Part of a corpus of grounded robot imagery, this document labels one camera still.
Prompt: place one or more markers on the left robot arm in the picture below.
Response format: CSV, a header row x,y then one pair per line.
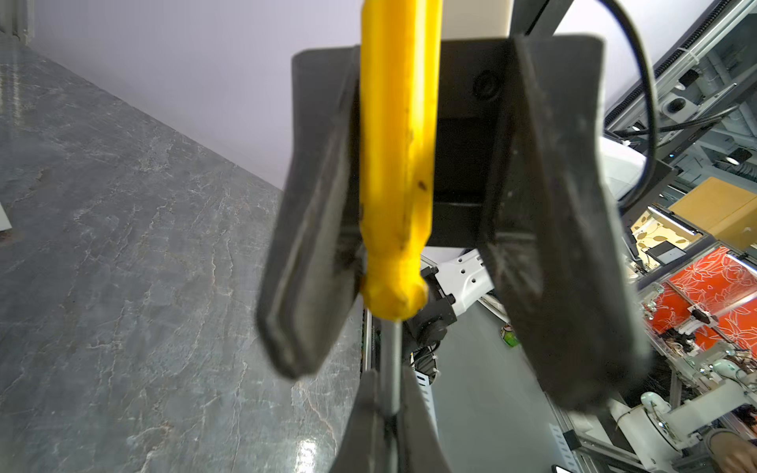
x,y
471,88

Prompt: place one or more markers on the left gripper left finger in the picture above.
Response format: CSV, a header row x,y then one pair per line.
x,y
311,276

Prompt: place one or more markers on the yellow handled screwdriver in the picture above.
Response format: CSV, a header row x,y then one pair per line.
x,y
399,89

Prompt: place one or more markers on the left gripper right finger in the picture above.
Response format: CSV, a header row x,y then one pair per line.
x,y
550,233

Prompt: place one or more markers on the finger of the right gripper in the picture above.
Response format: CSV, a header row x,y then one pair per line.
x,y
418,445
362,446

